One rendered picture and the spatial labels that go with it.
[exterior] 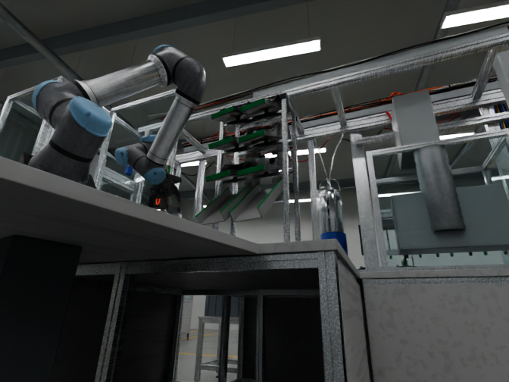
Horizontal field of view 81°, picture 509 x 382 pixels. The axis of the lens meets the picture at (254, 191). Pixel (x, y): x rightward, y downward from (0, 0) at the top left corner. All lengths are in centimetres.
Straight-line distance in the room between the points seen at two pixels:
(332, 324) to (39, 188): 68
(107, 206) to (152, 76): 69
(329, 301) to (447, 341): 80
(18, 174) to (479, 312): 154
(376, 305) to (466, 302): 35
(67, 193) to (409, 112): 186
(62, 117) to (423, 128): 175
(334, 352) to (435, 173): 120
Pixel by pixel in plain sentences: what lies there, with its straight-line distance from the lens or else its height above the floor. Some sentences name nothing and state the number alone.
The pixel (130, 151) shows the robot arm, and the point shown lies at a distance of 127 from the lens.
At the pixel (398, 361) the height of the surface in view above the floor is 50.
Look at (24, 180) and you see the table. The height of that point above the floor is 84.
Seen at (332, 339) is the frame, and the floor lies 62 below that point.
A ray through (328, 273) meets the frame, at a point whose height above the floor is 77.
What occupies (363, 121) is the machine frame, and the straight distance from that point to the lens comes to 250.
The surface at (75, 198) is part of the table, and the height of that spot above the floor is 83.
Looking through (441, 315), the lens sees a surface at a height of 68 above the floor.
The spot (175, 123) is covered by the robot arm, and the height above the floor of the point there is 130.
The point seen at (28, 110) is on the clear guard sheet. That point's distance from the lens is 238.
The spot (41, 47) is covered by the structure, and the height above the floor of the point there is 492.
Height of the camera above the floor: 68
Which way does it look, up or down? 22 degrees up
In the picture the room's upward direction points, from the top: 1 degrees clockwise
